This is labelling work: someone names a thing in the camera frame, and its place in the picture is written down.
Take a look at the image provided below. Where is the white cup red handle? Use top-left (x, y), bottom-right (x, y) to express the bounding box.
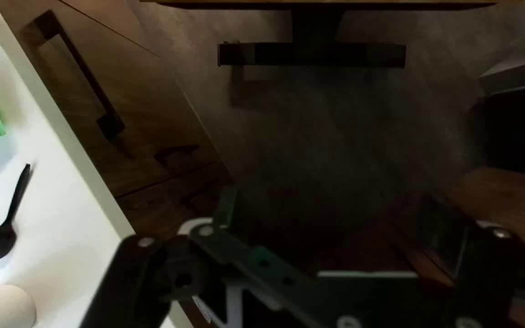
top-left (0, 283), bottom-right (39, 328)

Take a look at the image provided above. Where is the black T-shaped bar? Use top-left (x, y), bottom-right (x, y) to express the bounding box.
top-left (215, 6), bottom-right (409, 70)

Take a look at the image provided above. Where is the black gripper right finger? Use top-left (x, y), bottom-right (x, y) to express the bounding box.
top-left (421, 192), bottom-right (525, 328)

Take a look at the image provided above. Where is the dark wooden cabinet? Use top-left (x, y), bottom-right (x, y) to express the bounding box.
top-left (0, 0), bottom-right (246, 245)

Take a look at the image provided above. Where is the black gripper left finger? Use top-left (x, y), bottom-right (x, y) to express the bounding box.
top-left (80, 185), bottom-right (337, 328)

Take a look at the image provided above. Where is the dark grey box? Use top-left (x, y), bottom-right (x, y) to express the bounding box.
top-left (472, 54), bottom-right (525, 179)

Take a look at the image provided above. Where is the black plastic spoon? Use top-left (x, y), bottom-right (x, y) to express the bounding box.
top-left (0, 163), bottom-right (35, 263)

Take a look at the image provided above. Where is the black cabinet handle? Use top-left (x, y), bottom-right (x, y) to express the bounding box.
top-left (29, 8), bottom-right (128, 143)

